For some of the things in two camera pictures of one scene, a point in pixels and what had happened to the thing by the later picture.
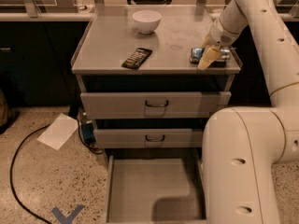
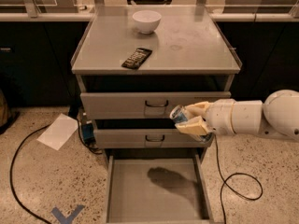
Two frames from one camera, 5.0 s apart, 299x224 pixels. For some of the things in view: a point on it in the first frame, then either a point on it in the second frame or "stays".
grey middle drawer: (149, 137) stays
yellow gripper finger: (210, 55) -> (193, 125)
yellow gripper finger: (207, 43) -> (198, 108)
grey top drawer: (152, 105) stays
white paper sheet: (59, 132) stays
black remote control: (137, 58) stays
